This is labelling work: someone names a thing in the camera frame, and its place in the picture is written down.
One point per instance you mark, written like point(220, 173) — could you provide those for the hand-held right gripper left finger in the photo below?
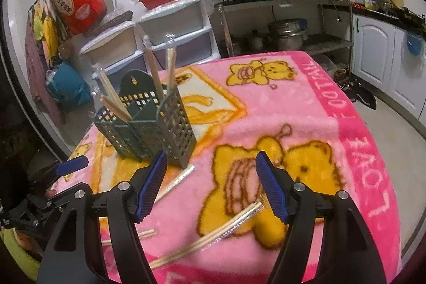
point(153, 184)

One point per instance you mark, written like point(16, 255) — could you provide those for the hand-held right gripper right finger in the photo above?
point(271, 187)

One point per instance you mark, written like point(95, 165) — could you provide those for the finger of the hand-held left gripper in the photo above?
point(71, 164)

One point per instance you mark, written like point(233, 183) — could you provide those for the wooden chopsticks pair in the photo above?
point(216, 235)
point(153, 67)
point(116, 109)
point(181, 177)
point(170, 64)
point(111, 91)
point(148, 233)

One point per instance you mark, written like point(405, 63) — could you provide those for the green plastic utensil holder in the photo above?
point(176, 124)

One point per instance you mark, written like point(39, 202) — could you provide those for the person's left hand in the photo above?
point(50, 193)

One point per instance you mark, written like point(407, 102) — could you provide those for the teal bag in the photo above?
point(68, 87)

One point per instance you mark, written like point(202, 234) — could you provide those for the pink printed bear blanket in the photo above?
point(283, 97)

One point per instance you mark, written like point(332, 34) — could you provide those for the pink hanging cloth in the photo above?
point(36, 77)

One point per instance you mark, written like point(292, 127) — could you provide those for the drawer tower with beige drawer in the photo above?
point(109, 44)

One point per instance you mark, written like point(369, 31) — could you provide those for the yellow hanging cloth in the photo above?
point(48, 34)

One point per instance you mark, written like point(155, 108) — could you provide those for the large metal pot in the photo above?
point(286, 37)

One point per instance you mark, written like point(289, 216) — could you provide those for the metal shelf rack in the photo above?
point(329, 44)

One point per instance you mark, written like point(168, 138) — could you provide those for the glass bottle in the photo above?
point(226, 37)

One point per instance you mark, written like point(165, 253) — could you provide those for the red printed bag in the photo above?
point(80, 4)

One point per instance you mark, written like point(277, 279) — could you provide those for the drawer tower with green drawer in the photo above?
point(176, 19)

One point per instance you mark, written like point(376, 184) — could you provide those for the white kitchen cabinets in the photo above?
point(372, 47)

